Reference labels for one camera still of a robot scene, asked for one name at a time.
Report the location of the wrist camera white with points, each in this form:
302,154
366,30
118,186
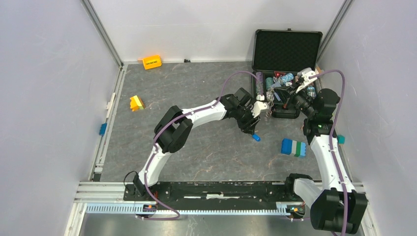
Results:
259,105
306,77

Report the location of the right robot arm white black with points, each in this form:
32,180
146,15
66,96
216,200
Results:
336,206

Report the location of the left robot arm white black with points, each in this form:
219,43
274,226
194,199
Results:
173,130

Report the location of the wooden block behind case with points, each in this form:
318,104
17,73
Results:
318,70

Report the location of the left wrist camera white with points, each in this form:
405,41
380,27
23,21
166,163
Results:
259,105

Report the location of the key with blue tag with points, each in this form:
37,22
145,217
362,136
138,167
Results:
256,137

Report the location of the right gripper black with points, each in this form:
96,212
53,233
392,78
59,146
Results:
285,94

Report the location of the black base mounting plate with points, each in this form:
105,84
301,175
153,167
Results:
231,195

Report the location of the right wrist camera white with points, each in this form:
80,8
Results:
306,77

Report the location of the orange toothed block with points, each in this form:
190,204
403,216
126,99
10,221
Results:
152,62

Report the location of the teal cube right edge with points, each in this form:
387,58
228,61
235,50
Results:
341,139

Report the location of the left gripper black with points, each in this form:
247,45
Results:
249,127

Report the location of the playing card deck blue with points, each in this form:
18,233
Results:
272,89

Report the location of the yellow orange brick stack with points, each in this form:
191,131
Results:
136,103

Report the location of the black poker chip case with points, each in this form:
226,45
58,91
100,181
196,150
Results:
283,51

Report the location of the blue green white brick stack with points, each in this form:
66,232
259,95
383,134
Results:
293,148

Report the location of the blue cube left rail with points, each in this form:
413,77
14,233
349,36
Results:
102,129

